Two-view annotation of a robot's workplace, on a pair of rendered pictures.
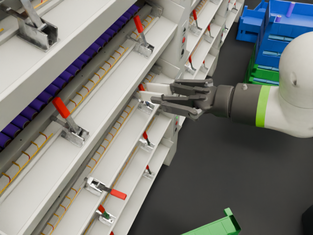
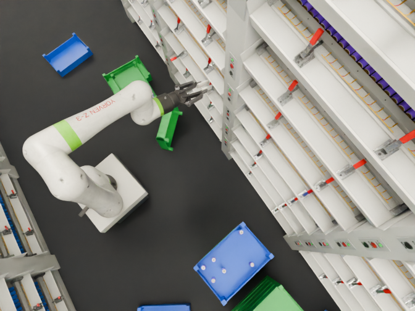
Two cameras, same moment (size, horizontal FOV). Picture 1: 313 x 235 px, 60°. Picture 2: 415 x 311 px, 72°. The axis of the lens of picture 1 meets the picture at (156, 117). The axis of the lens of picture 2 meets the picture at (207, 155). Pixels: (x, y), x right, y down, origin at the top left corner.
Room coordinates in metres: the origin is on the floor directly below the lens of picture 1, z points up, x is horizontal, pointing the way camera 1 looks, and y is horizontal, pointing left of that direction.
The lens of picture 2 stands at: (0.97, -0.60, 1.89)
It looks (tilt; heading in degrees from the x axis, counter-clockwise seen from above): 73 degrees down; 129
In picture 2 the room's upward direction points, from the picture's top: 7 degrees counter-clockwise
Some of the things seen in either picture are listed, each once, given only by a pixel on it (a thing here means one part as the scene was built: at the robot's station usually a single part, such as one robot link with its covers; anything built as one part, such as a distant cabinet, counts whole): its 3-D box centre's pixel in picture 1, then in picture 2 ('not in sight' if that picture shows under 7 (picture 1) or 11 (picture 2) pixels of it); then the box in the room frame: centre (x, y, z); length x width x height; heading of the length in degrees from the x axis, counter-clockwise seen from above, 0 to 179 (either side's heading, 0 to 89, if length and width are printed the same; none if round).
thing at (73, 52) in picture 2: not in sight; (68, 54); (-0.75, -0.05, 0.04); 0.30 x 0.20 x 0.08; 76
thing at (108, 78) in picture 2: not in sight; (127, 77); (-0.23, 0.04, 0.04); 0.30 x 0.20 x 0.08; 66
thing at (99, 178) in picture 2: not in sight; (93, 182); (0.29, -0.70, 0.49); 0.16 x 0.13 x 0.19; 166
